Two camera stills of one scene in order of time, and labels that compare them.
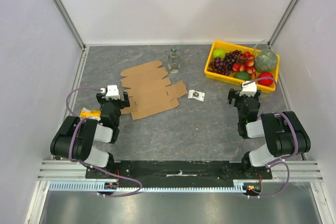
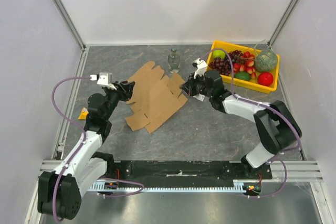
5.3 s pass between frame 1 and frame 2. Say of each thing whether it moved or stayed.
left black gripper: moved
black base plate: stayed
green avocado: stayed
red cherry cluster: stayed
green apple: stayed
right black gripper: moved
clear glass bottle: stayed
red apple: stayed
